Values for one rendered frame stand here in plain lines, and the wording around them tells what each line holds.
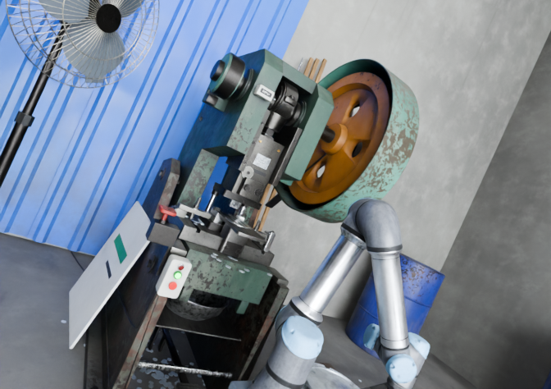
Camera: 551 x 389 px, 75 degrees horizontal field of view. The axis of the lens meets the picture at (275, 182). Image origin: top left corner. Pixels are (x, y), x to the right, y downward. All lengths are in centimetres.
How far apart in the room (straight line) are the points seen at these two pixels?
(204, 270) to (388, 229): 75
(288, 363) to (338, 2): 285
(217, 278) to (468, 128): 360
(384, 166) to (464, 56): 296
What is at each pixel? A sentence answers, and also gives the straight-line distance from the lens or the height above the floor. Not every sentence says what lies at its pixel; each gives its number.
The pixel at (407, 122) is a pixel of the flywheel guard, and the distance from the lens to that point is 162.
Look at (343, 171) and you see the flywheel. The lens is 171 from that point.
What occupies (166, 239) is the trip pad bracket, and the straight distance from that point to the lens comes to 136.
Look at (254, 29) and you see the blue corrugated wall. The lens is 290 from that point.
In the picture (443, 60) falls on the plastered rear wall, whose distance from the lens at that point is 415.
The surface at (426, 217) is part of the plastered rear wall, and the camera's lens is 430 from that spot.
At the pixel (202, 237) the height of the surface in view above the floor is 68.
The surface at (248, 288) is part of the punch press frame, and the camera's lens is 156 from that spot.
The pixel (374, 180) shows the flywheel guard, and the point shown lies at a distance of 155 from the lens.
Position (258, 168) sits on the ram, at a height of 103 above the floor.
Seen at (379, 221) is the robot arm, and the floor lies 103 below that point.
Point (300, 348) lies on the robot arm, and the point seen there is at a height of 64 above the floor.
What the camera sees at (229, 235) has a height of 73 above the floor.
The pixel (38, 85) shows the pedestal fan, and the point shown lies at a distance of 164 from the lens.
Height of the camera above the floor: 101
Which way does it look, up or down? level
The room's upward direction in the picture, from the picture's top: 25 degrees clockwise
